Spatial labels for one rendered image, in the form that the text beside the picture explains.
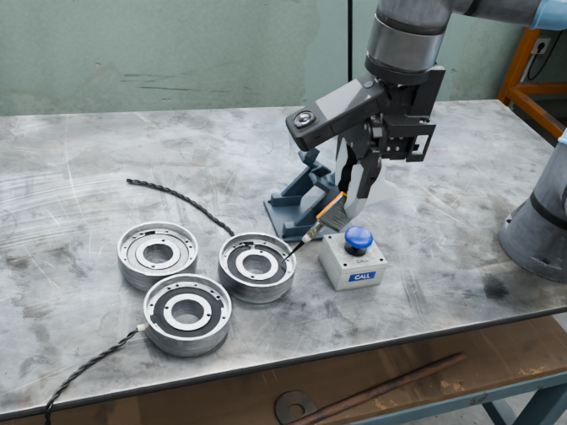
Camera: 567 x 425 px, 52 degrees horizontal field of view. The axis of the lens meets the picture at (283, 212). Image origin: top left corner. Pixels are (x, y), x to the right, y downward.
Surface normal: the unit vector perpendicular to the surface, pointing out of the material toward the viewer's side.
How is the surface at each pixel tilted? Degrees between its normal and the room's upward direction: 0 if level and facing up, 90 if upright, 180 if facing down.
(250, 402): 0
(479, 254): 0
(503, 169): 0
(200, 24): 90
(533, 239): 73
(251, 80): 90
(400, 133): 90
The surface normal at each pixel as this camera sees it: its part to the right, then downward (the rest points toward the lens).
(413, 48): 0.02, 0.63
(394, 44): -0.49, 0.49
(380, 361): 0.15, -0.77
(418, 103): 0.27, 0.64
